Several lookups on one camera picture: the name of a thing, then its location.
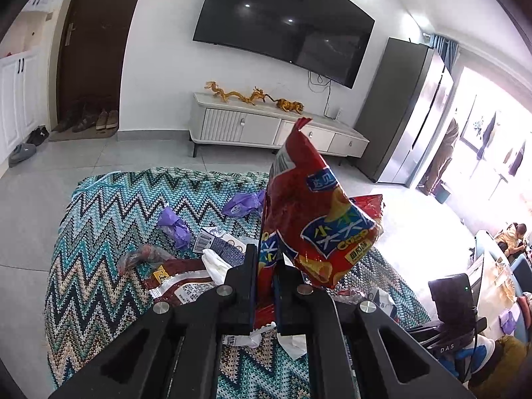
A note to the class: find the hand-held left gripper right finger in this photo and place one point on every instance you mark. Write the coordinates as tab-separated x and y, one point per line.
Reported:
281	299

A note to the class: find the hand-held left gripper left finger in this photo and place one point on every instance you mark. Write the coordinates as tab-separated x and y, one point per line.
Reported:
251	286

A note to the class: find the red snack bag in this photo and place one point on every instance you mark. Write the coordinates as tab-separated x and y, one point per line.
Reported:
316	216

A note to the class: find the person's right forearm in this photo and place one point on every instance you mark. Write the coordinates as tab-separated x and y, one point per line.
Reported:
513	361

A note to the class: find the person's right hand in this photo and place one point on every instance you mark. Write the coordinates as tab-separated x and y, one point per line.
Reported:
478	353

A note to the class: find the white tissue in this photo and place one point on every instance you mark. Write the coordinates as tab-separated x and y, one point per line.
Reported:
216	268

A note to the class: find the white coffee table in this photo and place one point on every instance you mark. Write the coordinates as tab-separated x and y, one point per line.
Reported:
494	282

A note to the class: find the white paper scrap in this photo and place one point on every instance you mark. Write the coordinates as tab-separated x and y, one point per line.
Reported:
291	345

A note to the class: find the blue and white carton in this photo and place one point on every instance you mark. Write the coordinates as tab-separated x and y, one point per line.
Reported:
216	243

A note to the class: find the purple cloth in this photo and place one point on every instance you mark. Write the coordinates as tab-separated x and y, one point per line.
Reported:
509	322

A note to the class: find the white and blue wrapper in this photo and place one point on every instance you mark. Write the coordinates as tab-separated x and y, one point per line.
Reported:
384	301

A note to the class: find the dark red food packet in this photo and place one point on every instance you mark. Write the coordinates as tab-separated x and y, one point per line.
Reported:
183	286

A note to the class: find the teal sofa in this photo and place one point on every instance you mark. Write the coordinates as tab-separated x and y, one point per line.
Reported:
523	274

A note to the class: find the purple plastic bag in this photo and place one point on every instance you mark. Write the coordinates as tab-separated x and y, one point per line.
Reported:
176	228
241	204

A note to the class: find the dark small bin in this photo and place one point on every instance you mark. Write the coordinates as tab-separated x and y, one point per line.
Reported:
442	194

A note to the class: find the clear plastic wrapper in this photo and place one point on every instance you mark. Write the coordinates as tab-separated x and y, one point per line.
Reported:
141	257

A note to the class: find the red plastic wrapper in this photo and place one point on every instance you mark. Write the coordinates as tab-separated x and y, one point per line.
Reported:
368	205

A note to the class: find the zigzag knitted blanket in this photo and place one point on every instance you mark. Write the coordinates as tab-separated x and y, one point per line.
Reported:
104	232

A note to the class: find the white television cabinet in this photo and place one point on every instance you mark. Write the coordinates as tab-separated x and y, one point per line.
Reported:
232	124

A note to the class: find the hanging dark clothes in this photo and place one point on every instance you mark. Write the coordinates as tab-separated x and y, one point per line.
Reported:
487	137

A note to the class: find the golden tiger figurine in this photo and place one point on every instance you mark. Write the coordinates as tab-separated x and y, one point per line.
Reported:
289	106

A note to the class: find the small golden dragon figurine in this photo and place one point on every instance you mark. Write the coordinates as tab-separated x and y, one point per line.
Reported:
261	94

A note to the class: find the grey refrigerator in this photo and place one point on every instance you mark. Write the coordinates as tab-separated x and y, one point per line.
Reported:
395	112

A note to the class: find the large golden dragon figurine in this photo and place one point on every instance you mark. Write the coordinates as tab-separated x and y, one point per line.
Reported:
226	91

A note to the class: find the beige sneaker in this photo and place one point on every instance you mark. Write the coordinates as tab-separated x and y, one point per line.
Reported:
102	119
112	119

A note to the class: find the brown doormat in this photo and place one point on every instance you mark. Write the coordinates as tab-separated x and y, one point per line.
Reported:
83	134

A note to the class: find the brown boot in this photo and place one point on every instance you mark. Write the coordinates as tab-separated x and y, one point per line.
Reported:
68	120
86	119

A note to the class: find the blue curtain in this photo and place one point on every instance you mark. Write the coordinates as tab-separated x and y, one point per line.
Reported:
447	50

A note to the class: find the black shoe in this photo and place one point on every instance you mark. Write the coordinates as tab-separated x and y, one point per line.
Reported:
38	136

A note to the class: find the grey slipper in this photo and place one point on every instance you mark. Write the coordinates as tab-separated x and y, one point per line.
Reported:
23	153

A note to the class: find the dark brown door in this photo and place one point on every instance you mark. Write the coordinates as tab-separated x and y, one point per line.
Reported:
99	41

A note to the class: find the white shoe cabinet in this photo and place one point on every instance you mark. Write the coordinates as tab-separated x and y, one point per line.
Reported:
20	91

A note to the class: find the wall-mounted black television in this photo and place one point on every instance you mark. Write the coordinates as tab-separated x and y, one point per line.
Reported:
282	20

